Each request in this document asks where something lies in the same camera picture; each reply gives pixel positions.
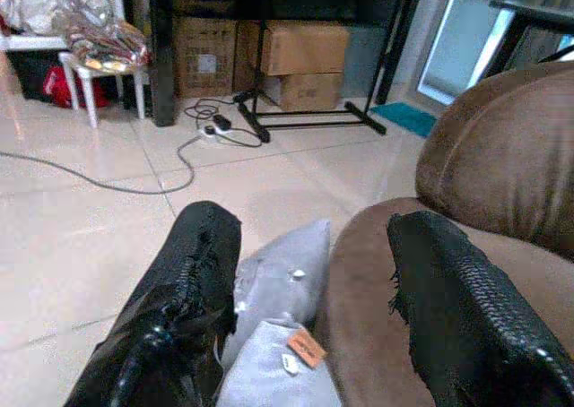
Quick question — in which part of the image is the black table leg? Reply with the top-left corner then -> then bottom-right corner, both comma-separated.
146,0 -> 177,128

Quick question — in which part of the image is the black metal stand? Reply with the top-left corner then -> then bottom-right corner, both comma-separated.
233,0 -> 425,144

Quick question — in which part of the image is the white power strip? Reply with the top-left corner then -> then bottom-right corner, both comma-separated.
198,123 -> 234,142

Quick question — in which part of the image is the teal floor mat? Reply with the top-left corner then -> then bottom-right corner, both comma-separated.
370,101 -> 439,139

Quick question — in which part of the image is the small cardboard box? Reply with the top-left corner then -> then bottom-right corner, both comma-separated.
264,72 -> 344,112

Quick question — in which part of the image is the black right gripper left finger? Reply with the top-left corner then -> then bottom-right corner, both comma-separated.
64,200 -> 243,407

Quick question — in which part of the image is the large cardboard box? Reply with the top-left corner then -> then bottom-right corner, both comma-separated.
241,19 -> 351,77

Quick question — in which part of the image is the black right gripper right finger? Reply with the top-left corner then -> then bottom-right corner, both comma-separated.
387,210 -> 574,407

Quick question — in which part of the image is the brown sofa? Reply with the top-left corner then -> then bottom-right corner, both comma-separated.
315,60 -> 574,407

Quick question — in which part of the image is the grey floor cable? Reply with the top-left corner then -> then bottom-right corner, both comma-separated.
0,133 -> 208,196

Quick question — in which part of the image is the white plastic chair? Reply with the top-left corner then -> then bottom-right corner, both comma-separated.
0,0 -> 147,130

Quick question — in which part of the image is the printed cardboard box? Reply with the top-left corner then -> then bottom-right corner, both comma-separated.
173,16 -> 239,99

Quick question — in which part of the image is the red bag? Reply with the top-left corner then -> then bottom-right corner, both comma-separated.
42,65 -> 109,109

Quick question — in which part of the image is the grey pillow with tag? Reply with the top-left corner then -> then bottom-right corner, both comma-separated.
214,219 -> 343,407

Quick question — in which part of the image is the glass door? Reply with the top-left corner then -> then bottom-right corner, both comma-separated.
416,0 -> 574,108

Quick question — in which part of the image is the black thin cable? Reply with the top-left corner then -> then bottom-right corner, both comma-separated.
183,91 -> 270,149

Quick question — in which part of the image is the crumpled clothes pile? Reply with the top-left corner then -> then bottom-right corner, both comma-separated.
0,0 -> 150,73

